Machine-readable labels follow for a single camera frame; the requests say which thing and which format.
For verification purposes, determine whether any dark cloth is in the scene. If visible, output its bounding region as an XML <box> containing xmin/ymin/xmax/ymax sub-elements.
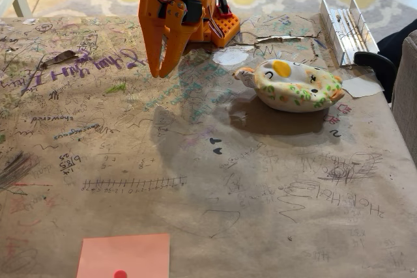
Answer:
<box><xmin>377</xmin><ymin>19</ymin><xmax>417</xmax><ymax>64</ymax></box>

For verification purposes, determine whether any scribbled brown paper table cover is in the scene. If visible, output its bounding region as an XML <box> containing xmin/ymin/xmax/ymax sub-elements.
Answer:
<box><xmin>0</xmin><ymin>14</ymin><xmax>417</xmax><ymax>278</ymax></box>

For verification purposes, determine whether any black armrest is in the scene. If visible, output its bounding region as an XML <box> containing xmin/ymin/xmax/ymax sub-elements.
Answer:
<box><xmin>353</xmin><ymin>51</ymin><xmax>397</xmax><ymax>103</ymax></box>

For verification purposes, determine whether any grey upholstered armchair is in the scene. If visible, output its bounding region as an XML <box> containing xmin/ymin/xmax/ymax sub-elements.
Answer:
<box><xmin>390</xmin><ymin>29</ymin><xmax>417</xmax><ymax>155</ymax></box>

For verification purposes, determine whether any pink sticky note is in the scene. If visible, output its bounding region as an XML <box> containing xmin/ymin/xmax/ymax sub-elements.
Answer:
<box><xmin>76</xmin><ymin>233</ymin><xmax>171</xmax><ymax>278</ymax></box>

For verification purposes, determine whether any brown paper scrap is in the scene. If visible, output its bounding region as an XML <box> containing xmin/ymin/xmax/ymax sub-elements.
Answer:
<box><xmin>40</xmin><ymin>49</ymin><xmax>79</xmax><ymax>69</ymax></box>

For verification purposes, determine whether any white paper scrap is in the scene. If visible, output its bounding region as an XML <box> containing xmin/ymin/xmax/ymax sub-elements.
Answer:
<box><xmin>341</xmin><ymin>74</ymin><xmax>385</xmax><ymax>98</ymax></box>

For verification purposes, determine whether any aluminium miter box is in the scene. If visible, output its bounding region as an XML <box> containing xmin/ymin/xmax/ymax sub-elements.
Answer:
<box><xmin>319</xmin><ymin>0</ymin><xmax>381</xmax><ymax>67</ymax></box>

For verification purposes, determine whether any white spotted plush toy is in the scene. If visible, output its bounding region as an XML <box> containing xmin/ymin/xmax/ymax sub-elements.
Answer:
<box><xmin>233</xmin><ymin>59</ymin><xmax>345</xmax><ymax>113</ymax></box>

